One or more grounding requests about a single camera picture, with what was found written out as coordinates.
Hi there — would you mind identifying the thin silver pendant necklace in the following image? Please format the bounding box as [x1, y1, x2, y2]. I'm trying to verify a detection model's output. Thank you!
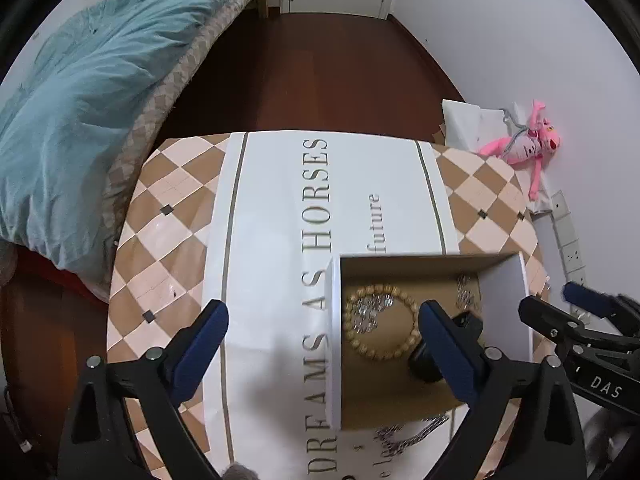
[453, 273, 476, 311]

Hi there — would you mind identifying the pink panther plush toy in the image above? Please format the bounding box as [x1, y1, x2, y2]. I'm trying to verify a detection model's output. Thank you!
[477, 100, 561, 202]

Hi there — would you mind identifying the wooden bead bracelet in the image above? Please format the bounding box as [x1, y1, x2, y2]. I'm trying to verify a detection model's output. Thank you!
[342, 283, 422, 362]

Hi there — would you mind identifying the silver link bracelet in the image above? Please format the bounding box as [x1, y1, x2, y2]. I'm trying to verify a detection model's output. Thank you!
[349, 292, 396, 334]

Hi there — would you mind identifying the black smart wristband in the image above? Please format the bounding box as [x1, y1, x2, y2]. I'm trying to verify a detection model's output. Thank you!
[408, 311, 484, 384]

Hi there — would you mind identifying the white wall power strip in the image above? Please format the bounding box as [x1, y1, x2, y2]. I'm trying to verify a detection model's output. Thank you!
[551, 191, 587, 286]

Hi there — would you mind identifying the white cardboard box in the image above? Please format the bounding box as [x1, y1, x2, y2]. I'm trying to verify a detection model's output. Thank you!
[326, 252, 534, 431]

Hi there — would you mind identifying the light blue duvet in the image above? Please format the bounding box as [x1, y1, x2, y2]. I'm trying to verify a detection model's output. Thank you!
[1, 0, 227, 280]

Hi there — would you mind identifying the checkered printed tablecloth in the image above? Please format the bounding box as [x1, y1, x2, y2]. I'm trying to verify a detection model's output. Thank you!
[106, 131, 547, 479]

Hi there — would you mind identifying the thick silver chain necklace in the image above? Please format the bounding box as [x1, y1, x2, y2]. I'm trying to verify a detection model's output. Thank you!
[372, 410, 452, 456]

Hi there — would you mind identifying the bed with patterned mattress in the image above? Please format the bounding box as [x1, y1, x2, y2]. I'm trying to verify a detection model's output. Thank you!
[1, 0, 253, 297]

